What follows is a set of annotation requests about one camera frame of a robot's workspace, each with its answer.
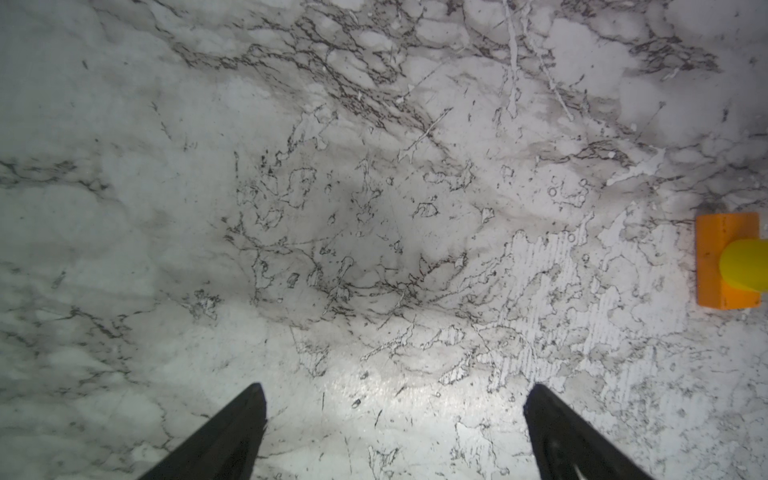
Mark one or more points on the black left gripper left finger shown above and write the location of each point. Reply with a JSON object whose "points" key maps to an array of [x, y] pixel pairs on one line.
{"points": [[225, 447]]}

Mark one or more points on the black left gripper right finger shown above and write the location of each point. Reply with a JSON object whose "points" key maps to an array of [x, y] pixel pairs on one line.
{"points": [[565, 446]]}

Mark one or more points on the yellow wood cylinder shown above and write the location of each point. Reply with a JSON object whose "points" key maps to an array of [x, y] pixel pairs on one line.
{"points": [[743, 265]]}

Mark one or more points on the orange wood block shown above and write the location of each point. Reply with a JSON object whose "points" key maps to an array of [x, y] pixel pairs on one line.
{"points": [[713, 232]]}

